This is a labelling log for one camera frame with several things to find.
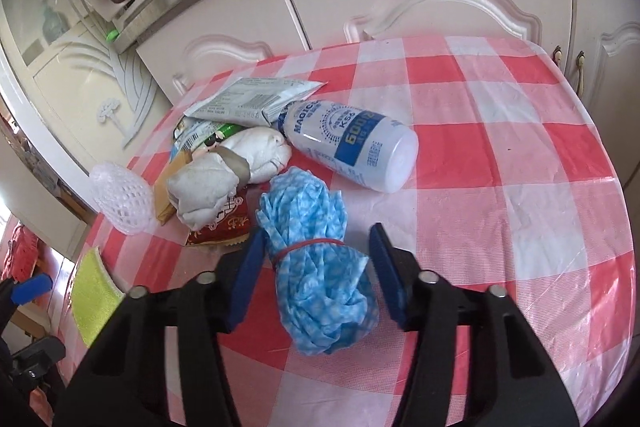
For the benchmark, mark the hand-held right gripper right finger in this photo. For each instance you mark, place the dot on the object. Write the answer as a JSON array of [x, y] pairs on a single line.
[[387, 279]]

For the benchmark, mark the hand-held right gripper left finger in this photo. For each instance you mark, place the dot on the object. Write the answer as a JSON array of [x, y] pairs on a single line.
[[245, 279]]

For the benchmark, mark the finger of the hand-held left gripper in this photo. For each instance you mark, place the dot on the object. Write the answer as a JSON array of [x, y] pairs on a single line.
[[32, 288]]

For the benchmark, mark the red snack wrapper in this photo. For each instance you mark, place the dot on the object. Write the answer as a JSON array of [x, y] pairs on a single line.
[[225, 227]]

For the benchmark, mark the yellow sponge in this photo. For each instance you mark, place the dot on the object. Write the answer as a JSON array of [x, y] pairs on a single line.
[[95, 297]]

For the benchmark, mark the blue patterned cloth bundle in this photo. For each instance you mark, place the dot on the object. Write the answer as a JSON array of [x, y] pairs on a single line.
[[310, 217]]

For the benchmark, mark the white cloth bundle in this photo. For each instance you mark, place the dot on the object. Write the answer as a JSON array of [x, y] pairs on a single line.
[[210, 187]]

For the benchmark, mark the brown paper packet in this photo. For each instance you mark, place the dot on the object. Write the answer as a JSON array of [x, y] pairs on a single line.
[[162, 197]]

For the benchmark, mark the foam fruit net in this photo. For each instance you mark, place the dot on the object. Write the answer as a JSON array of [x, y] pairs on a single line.
[[120, 197]]

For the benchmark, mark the white plastic bottle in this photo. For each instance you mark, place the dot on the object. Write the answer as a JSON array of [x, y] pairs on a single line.
[[360, 147]]

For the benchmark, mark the green snack wrapper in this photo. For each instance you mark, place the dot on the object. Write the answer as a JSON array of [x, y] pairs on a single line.
[[200, 134]]

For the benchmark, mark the silver snack wrapper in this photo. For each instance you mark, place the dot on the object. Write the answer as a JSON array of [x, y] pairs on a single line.
[[240, 102]]

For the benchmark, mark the red cloth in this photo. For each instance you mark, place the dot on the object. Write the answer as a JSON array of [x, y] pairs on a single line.
[[20, 252]]

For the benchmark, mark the red checkered tablecloth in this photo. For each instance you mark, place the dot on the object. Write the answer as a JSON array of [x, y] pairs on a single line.
[[475, 157]]

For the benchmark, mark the green plastic clip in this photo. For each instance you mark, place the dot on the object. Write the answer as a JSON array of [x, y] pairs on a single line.
[[112, 36]]

